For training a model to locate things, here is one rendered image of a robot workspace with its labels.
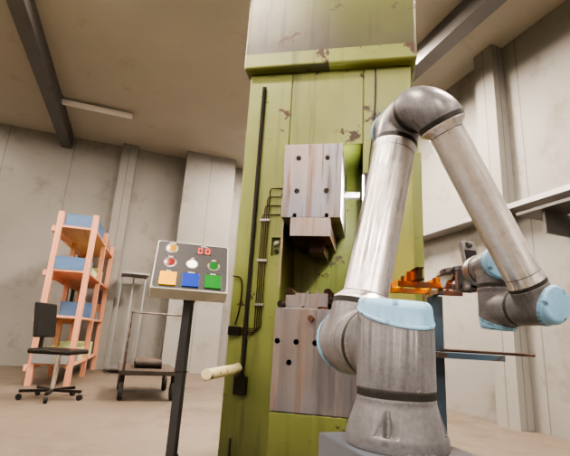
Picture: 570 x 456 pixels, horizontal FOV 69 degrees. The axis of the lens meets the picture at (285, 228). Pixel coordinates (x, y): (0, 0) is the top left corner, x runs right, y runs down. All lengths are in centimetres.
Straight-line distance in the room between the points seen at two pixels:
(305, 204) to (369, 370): 138
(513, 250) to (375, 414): 52
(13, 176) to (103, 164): 167
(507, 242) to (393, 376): 46
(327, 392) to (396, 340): 115
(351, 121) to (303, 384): 140
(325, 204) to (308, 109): 65
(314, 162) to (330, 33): 85
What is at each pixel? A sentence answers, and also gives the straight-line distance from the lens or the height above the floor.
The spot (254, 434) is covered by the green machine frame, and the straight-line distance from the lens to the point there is 223.
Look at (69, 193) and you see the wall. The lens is 962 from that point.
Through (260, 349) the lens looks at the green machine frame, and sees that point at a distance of 218.
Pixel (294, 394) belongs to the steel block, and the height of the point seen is 54.
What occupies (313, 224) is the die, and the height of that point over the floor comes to 133.
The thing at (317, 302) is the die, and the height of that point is 95.
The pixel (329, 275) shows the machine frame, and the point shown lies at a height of 115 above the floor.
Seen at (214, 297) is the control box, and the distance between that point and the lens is 196.
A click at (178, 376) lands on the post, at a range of 207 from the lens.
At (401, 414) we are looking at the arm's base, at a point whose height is 66.
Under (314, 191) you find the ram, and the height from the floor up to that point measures 150.
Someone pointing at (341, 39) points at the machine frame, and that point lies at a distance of 266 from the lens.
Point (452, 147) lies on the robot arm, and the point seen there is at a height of 124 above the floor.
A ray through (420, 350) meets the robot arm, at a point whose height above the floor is 77.
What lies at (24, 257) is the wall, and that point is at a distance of 945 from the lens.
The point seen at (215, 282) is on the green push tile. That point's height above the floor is 101.
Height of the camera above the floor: 78
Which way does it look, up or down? 15 degrees up
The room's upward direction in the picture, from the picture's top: 3 degrees clockwise
